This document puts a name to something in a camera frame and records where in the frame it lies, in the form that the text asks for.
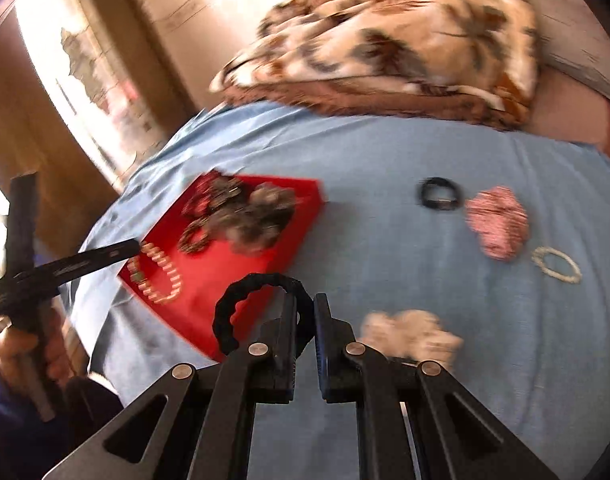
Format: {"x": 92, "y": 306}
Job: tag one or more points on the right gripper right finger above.
{"x": 414, "y": 421}

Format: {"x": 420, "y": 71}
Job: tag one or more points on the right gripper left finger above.
{"x": 195, "y": 424}

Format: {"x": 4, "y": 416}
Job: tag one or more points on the brown wooden door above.
{"x": 73, "y": 193}

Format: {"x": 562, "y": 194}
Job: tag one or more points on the rhinestone hair clip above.
{"x": 225, "y": 191}

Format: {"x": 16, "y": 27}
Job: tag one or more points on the grey brown scrunchie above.
{"x": 258, "y": 223}

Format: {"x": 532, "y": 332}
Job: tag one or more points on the light blue bed cloth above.
{"x": 536, "y": 351}

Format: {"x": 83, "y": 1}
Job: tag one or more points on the red patterned scrunchie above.
{"x": 199, "y": 204}

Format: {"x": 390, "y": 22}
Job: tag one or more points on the red plaid scrunchie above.
{"x": 499, "y": 221}

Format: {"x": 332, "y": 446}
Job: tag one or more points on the red jewelry tray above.
{"x": 184, "y": 296}

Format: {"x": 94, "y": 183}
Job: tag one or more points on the white dotted scrunchie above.
{"x": 411, "y": 335}

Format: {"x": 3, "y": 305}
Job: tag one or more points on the left hand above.
{"x": 16, "y": 345}

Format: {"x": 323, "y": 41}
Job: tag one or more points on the stained glass window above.
{"x": 87, "y": 82}

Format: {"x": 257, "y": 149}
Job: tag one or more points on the brown ruffled blanket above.
{"x": 338, "y": 99}

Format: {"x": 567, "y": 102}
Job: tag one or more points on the leaf print blanket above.
{"x": 484, "y": 48}

